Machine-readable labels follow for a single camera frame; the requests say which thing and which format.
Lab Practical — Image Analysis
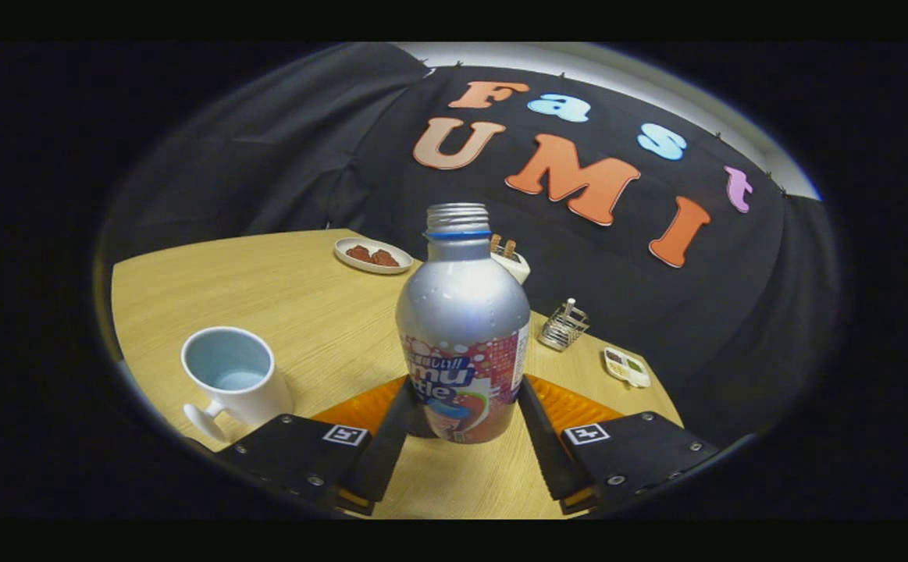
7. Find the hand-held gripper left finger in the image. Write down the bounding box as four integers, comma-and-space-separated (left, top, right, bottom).
219, 376, 415, 516

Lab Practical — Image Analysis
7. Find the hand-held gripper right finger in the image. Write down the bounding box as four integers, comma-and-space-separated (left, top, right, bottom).
518, 375, 721, 514

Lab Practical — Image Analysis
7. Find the white cup blue inside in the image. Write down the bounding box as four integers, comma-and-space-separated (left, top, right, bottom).
180, 326, 295, 444

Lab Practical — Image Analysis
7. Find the silver juice bottle pink label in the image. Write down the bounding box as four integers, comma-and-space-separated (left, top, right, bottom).
395, 203, 531, 444

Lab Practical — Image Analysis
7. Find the white compartment tray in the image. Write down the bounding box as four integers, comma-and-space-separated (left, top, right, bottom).
603, 347, 652, 389

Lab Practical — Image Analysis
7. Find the wooden table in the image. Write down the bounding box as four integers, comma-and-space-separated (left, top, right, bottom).
110, 228, 685, 520

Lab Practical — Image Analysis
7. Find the white toaster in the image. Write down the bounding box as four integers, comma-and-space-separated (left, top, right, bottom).
490, 234, 532, 286

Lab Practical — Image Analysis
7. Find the white plate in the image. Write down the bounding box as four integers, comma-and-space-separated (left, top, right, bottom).
333, 237, 415, 275

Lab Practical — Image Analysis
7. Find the black backdrop cloth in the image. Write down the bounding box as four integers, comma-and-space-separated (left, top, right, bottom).
98, 43, 841, 450

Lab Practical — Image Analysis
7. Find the metal wire holder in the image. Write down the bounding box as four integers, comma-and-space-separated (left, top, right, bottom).
537, 304, 590, 352

